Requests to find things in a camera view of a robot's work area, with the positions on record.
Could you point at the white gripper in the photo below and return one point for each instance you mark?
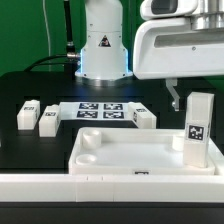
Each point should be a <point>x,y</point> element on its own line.
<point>169,48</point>

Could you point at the white desk top tray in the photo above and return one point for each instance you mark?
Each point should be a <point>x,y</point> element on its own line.
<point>130,151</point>

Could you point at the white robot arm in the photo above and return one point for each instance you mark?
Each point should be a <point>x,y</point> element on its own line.
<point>104,59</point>

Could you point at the white fiducial marker plate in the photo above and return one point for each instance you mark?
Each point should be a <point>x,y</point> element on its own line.
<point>99,111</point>

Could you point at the white L-shaped obstacle fence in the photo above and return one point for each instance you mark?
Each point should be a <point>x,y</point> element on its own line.
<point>110,188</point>

